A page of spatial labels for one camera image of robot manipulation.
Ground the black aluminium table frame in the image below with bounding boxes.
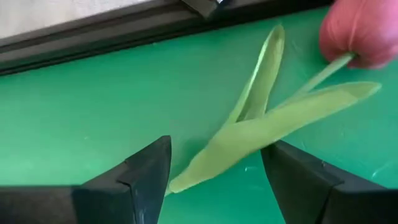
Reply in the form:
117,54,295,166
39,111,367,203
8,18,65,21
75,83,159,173
0,0,335,77

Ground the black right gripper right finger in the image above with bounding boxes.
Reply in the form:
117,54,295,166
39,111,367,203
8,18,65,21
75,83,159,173
260,139,398,224

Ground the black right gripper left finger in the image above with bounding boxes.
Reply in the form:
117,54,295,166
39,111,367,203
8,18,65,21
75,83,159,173
0,135,172,224

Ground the pink artificial tulip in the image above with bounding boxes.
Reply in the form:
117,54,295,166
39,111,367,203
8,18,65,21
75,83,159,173
164,0,398,197

